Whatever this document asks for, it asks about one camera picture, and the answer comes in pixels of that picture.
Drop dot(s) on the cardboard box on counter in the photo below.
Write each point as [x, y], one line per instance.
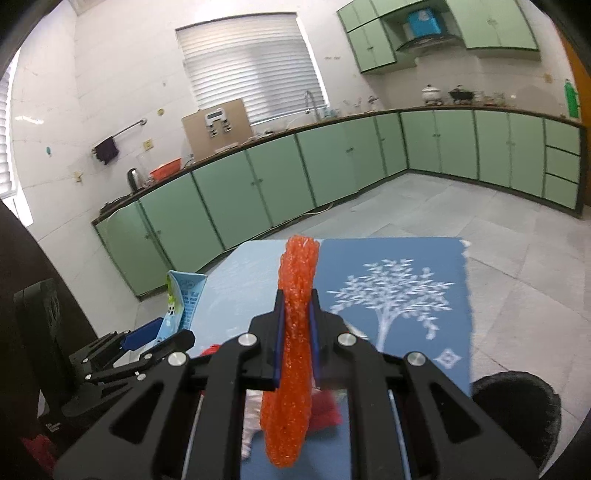
[216, 129]

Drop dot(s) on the blue milk carton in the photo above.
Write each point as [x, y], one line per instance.
[184, 290]

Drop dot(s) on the white cooking pot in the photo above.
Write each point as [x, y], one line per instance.
[432, 95]

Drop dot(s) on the red plastic bag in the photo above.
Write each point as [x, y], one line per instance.
[324, 411]

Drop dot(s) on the orange basin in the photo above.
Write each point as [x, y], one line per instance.
[166, 170]

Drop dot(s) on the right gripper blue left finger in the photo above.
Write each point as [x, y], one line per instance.
[185, 419]

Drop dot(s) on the green kitchen cabinets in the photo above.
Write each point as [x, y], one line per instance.
[392, 35]
[193, 217]

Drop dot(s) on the black trash bin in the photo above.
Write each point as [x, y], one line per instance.
[526, 407]

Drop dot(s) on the green upper kitchen cabinets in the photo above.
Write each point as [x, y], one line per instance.
[392, 35]

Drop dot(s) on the blue range hood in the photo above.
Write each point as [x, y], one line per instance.
[425, 22]

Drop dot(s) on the orange mesh sponge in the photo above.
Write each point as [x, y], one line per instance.
[286, 411]

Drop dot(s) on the dark hanging towel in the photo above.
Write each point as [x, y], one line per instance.
[106, 151]

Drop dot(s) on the green thermos jug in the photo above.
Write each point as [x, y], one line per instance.
[571, 99]

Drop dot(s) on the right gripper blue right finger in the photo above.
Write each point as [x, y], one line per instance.
[407, 419]

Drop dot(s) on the black wok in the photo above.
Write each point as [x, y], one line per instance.
[462, 96]

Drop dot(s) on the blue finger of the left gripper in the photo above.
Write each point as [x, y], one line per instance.
[141, 336]

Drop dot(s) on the chrome sink faucet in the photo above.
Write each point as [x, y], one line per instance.
[310, 106]

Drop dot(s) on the white window blinds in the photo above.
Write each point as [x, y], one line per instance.
[262, 59]

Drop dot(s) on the green lower kitchen cabinets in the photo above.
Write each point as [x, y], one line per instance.
[193, 217]

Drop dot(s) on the blue tree-print tablecloth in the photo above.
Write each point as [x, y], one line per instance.
[401, 294]

